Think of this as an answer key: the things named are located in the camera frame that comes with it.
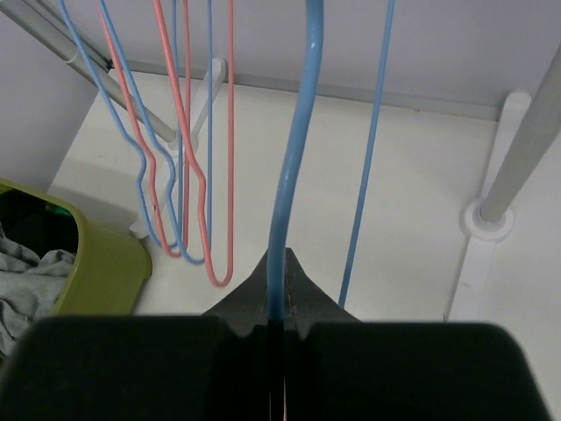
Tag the grey tank top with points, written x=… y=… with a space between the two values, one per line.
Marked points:
x=31 y=282

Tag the black tank top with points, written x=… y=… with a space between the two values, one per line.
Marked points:
x=36 y=224

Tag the olive green plastic basket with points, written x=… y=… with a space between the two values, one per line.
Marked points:
x=110 y=267

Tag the pink wire hanger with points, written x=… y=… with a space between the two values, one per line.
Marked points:
x=148 y=196

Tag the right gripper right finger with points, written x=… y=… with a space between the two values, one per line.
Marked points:
x=309 y=311

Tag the white and silver clothes rack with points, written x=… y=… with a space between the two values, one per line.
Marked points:
x=489 y=219

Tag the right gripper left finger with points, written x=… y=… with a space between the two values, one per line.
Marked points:
x=245 y=309

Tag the light blue hanger rack end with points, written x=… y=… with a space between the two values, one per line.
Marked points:
x=285 y=193

